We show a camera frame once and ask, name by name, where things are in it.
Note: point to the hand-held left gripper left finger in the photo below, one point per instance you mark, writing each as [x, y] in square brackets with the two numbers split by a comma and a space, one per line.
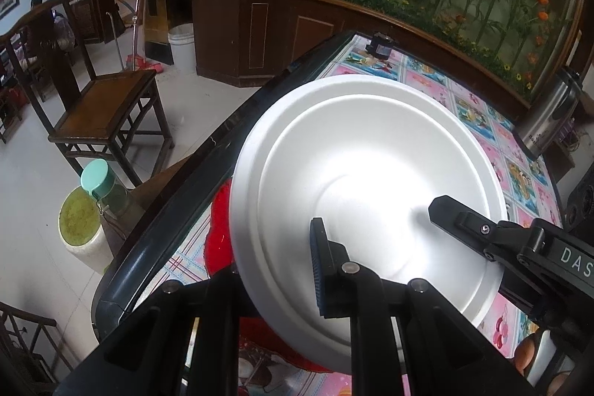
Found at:
[213, 321]

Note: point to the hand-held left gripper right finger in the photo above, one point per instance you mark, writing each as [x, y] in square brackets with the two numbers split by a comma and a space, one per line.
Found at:
[317, 266]

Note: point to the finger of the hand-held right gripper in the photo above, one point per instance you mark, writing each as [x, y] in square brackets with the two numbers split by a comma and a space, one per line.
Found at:
[473, 226]
[526, 296]

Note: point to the white foam bowl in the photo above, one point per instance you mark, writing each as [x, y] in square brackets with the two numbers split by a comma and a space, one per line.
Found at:
[362, 154]

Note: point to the person's right hand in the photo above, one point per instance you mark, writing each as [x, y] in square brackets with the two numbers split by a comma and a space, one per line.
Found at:
[525, 354]

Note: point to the red scalloped plate with sticker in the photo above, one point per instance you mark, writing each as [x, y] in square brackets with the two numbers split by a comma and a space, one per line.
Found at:
[220, 238]

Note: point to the printed fruit tablecloth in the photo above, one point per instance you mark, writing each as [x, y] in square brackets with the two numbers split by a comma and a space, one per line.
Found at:
[473, 113]

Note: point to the stainless steel thermos jug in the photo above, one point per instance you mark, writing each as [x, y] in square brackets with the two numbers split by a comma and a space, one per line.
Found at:
[547, 117]

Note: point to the bottle with teal lid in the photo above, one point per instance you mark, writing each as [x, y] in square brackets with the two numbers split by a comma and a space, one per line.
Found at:
[100, 180]

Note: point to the small black box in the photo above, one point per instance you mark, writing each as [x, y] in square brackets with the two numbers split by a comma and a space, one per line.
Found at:
[379, 45]

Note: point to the dark wooden cabinet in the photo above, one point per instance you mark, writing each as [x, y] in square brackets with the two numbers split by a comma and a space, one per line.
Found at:
[222, 39]

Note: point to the dark wooden chair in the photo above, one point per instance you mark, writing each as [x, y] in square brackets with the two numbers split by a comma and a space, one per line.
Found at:
[106, 99]

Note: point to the white plastic bucket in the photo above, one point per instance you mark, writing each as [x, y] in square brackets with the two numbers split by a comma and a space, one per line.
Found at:
[182, 48]

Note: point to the red dustpan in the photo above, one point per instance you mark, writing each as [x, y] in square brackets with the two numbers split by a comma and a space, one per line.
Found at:
[144, 64]

